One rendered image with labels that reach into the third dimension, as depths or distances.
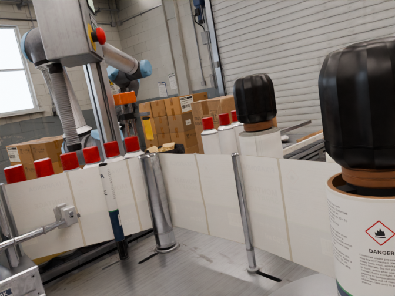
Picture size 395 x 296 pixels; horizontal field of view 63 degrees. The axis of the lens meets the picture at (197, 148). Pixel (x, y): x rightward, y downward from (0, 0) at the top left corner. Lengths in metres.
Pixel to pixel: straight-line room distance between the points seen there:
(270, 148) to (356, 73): 0.41
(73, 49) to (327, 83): 0.61
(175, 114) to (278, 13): 2.19
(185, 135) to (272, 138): 4.03
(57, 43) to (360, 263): 0.69
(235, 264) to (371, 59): 0.40
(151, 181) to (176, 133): 4.14
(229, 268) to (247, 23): 5.25
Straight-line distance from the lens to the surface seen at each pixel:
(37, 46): 1.33
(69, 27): 0.79
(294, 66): 5.28
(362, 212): 0.27
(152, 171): 0.59
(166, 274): 0.58
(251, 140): 0.64
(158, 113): 4.88
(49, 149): 4.20
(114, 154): 0.77
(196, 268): 0.57
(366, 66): 0.25
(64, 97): 0.84
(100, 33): 0.79
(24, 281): 0.60
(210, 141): 0.94
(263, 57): 5.50
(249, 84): 0.63
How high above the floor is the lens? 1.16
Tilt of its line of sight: 10 degrees down
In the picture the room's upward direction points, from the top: 10 degrees counter-clockwise
